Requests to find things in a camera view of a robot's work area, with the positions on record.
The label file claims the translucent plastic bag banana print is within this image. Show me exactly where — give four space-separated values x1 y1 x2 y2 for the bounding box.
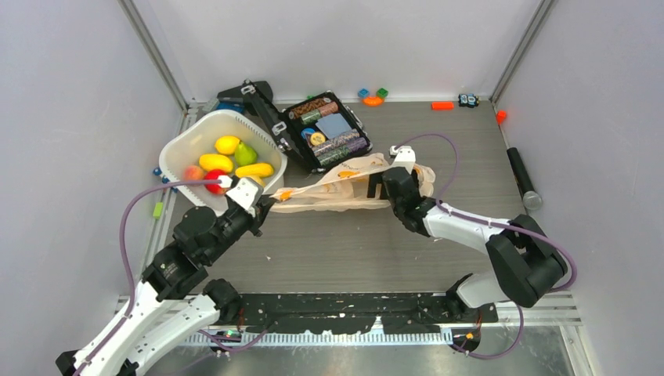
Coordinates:
269 152 437 214

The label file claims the red fake apple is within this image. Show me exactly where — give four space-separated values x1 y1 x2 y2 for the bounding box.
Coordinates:
204 169 233 196

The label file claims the green fake pear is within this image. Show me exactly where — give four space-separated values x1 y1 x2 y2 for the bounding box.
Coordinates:
233 142 258 167

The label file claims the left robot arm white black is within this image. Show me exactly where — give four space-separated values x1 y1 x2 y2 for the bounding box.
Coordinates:
56 195 276 375

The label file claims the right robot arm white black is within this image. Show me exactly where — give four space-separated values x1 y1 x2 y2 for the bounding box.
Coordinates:
367 167 576 322

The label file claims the yellow fake banana piece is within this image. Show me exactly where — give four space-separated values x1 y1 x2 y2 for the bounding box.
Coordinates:
235 162 274 179

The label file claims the yellow fake mango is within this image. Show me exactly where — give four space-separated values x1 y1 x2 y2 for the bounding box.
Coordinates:
198 154 235 173

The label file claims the orange fake peach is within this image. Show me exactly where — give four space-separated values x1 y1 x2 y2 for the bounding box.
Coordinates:
182 165 207 181

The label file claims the yellow fake lemon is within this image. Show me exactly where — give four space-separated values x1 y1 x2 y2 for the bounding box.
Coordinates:
215 136 242 156

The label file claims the black poker chip case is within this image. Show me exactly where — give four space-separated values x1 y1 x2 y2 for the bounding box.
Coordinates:
217 80 373 173

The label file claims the orange block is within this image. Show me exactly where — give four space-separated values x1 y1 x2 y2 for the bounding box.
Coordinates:
431 101 455 111

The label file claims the green clip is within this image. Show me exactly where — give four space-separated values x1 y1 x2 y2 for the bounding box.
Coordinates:
153 202 164 219

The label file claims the white plastic basin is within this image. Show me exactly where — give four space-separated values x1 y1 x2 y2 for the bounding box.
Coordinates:
159 110 287 193

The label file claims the small toy car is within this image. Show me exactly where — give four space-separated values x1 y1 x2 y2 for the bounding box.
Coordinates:
458 93 480 108

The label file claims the orange corner piece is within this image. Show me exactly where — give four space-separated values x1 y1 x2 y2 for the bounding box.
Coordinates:
496 110 507 125

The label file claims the black microphone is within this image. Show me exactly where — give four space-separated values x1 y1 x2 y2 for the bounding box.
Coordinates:
507 147 543 211

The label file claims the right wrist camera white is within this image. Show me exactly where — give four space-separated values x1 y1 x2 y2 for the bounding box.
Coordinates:
388 145 416 174

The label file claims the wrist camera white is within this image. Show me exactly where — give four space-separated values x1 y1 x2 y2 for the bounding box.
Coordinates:
226 177 263 212
388 145 416 174

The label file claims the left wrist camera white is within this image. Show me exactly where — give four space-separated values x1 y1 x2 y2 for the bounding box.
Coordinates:
226 177 263 212

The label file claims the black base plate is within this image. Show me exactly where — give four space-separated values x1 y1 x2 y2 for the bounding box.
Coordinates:
215 292 498 334

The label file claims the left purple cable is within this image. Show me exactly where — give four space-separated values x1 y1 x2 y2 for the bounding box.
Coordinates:
72 179 232 376

